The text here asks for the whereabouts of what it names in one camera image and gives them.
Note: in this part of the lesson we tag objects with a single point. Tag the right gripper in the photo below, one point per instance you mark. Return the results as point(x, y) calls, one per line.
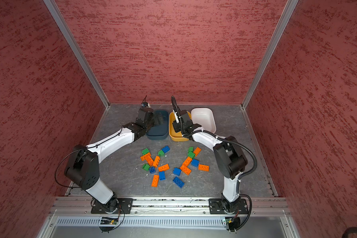
point(176, 127)

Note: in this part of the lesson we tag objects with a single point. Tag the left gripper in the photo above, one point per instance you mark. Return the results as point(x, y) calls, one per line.
point(156, 121)

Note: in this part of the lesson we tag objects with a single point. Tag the teal plastic bin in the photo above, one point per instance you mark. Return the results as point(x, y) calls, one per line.
point(159, 132)

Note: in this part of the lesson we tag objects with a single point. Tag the white plastic bin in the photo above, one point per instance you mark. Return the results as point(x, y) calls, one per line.
point(205, 118)

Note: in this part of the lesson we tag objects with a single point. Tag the orange lego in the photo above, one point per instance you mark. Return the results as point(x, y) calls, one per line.
point(203, 167)
point(155, 181)
point(145, 156)
point(164, 167)
point(185, 170)
point(156, 161)
point(197, 151)

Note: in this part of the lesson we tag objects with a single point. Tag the orange lego diagonal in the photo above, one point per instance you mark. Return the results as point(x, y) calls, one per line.
point(187, 161)
point(149, 160)

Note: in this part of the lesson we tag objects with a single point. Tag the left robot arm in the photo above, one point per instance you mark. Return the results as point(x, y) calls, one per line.
point(83, 166)

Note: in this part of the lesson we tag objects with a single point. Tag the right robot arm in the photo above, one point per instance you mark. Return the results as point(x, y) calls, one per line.
point(229, 156)

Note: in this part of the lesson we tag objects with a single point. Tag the blue lego centre right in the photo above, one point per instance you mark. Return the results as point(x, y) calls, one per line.
point(177, 171)

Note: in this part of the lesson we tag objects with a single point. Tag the small blue lego left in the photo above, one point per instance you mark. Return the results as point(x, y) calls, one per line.
point(152, 170)

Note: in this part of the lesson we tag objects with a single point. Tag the blue lego lower centre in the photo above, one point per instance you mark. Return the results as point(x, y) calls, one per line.
point(162, 175)

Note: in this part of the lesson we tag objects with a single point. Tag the large blue lego bottom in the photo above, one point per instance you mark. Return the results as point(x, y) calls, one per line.
point(178, 182)

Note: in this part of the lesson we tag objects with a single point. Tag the orange lego bottom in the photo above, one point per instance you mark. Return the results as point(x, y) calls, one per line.
point(155, 181)

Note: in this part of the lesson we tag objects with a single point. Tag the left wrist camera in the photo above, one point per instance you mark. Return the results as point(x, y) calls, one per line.
point(145, 105)

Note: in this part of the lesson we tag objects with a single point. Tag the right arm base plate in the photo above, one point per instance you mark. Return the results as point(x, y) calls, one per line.
point(217, 206)

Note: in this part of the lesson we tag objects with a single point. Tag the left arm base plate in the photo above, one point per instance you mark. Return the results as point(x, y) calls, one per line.
point(125, 205)

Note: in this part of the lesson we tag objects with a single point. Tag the aluminium front rail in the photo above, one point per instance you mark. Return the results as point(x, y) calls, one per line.
point(167, 206)

